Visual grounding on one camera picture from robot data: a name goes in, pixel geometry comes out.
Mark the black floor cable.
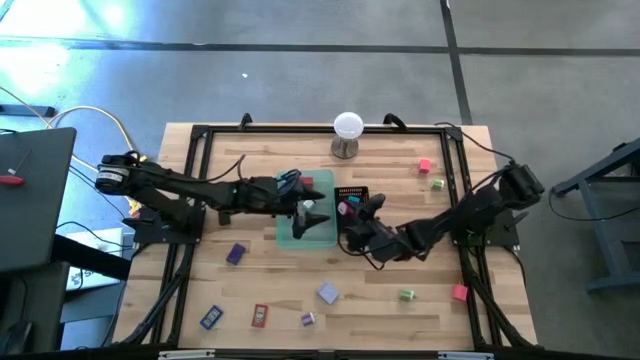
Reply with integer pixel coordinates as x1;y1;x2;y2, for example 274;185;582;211
547;187;640;222

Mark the blue calculator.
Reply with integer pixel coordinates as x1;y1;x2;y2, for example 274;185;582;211
199;304;224;331

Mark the silver edge bracket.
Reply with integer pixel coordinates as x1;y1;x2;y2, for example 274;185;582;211
438;351;496;360
158;349;216;360

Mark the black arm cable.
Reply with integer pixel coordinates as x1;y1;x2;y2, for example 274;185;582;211
433;121;516;164
202;153;247;184

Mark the lavender multi-port charger block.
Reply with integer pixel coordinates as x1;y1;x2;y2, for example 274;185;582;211
316;281;341;306

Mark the black floor bar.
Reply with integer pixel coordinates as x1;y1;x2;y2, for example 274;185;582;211
0;103;56;118

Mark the blue-grey metal table frame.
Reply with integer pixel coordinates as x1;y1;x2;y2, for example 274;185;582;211
551;137;640;294

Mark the white paper box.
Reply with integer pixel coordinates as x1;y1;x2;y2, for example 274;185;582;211
64;227;126;292

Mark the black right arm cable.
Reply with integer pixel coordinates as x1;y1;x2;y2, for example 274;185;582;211
433;121;516;164

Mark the teal translucent plastic bin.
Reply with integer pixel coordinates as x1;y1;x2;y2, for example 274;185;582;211
275;168;337;250

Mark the grey desk top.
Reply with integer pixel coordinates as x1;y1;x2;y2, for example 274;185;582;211
0;127;77;274

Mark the yellow floor cable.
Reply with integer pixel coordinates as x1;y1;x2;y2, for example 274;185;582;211
47;104;149;219

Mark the black metal table frame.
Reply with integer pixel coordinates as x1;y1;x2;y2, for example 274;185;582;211
112;122;539;351

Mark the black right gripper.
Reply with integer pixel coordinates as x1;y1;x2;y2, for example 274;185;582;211
343;193;401;264

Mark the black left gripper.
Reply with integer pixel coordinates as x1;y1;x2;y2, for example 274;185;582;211
242;174;332;241

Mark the black slotted plastic basket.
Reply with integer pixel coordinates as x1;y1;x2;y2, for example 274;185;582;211
333;185;371;234

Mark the dark purple charger block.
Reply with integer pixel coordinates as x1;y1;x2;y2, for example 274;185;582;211
225;242;247;266

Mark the red calculator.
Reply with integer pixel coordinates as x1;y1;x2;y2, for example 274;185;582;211
250;303;269;329

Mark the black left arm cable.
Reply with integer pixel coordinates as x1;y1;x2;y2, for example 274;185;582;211
202;153;247;184

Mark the white-shade metal table lamp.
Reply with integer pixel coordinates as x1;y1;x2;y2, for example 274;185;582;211
330;111;365;160

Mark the black desk stand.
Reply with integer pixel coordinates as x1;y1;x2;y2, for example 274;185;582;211
0;233;132;354

